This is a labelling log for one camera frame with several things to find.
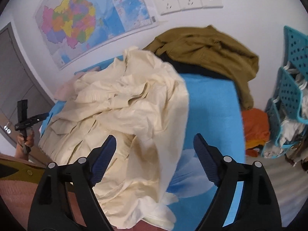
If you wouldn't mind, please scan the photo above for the pink garment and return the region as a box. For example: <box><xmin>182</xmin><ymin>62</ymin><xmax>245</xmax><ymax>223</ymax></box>
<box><xmin>54</xmin><ymin>74</ymin><xmax>83</xmax><ymax>101</ymax></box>

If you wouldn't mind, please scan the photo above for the black cloth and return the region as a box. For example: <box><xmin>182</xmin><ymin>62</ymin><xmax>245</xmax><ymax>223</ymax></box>
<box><xmin>159</xmin><ymin>52</ymin><xmax>233</xmax><ymax>82</ymax></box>

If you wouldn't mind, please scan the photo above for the orange cloth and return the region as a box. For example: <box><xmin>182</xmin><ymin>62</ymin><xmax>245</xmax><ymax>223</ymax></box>
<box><xmin>241</xmin><ymin>108</ymin><xmax>270</xmax><ymax>157</ymax></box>

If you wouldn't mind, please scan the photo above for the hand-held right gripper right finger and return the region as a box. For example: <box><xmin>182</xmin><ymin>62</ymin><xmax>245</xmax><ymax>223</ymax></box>
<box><xmin>193</xmin><ymin>133</ymin><xmax>282</xmax><ymax>231</ymax></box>

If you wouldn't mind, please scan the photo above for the colourful wall map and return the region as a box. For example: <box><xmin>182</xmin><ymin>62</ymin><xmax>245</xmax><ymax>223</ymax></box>
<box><xmin>35</xmin><ymin>0</ymin><xmax>157</xmax><ymax>71</ymax></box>

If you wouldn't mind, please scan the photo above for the blue floral bed sheet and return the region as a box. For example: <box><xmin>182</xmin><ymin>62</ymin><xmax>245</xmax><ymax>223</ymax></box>
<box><xmin>40</xmin><ymin>55</ymin><xmax>246</xmax><ymax>231</ymax></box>

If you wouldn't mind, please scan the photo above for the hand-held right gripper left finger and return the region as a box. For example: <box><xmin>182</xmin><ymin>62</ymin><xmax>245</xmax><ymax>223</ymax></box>
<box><xmin>28</xmin><ymin>135</ymin><xmax>117</xmax><ymax>231</ymax></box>

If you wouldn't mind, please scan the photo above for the olive garment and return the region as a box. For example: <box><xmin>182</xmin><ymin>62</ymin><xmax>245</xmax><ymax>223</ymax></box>
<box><xmin>143</xmin><ymin>25</ymin><xmax>260</xmax><ymax>110</ymax></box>

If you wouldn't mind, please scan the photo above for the grey door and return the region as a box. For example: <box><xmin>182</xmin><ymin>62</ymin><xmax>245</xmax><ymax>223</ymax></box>
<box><xmin>0</xmin><ymin>22</ymin><xmax>56</xmax><ymax>136</ymax></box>

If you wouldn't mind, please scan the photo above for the person's left hand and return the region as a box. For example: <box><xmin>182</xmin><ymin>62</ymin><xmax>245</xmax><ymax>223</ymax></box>
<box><xmin>16</xmin><ymin>133</ymin><xmax>35</xmax><ymax>160</ymax></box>

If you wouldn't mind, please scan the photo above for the blue perforated plastic basket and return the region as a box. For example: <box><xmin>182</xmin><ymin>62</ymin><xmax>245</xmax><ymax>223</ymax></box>
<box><xmin>271</xmin><ymin>67</ymin><xmax>308</xmax><ymax>124</ymax></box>
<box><xmin>283</xmin><ymin>25</ymin><xmax>308</xmax><ymax>78</ymax></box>
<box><xmin>262</xmin><ymin>100</ymin><xmax>293</xmax><ymax>160</ymax></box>

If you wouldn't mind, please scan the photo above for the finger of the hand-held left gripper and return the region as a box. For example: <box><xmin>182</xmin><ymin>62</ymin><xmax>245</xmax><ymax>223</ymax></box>
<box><xmin>28</xmin><ymin>112</ymin><xmax>49</xmax><ymax>126</ymax></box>

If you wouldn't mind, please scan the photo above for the cream large garment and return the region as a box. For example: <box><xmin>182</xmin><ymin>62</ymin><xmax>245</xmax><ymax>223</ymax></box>
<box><xmin>38</xmin><ymin>46</ymin><xmax>190</xmax><ymax>224</ymax></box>

